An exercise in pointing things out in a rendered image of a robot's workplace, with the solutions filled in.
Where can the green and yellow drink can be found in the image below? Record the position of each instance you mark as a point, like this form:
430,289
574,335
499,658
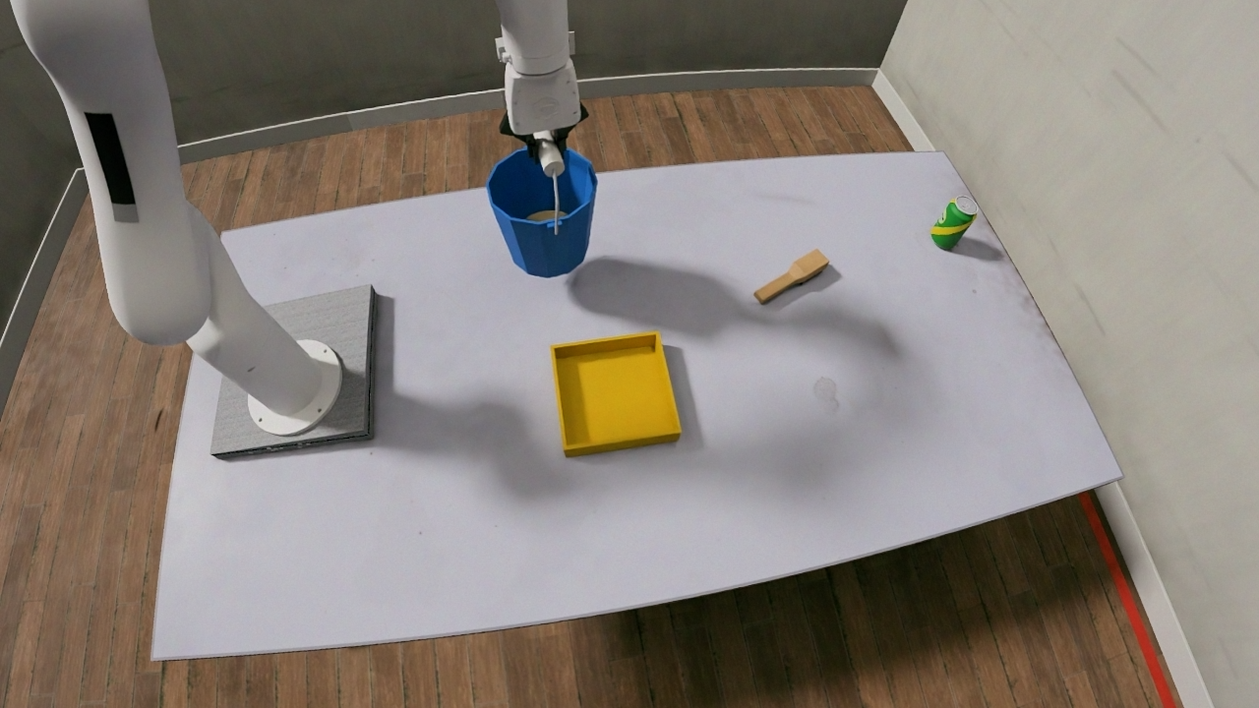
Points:
954,222

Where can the wooden wire brush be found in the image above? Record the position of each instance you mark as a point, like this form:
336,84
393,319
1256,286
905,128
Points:
800,271

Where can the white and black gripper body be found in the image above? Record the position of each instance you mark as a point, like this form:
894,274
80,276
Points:
538,103

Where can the yellow square tray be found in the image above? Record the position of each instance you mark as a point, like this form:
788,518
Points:
614,387

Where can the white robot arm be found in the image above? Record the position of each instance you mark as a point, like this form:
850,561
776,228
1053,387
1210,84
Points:
102,58

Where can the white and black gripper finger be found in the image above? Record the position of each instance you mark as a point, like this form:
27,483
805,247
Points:
532,148
562,134

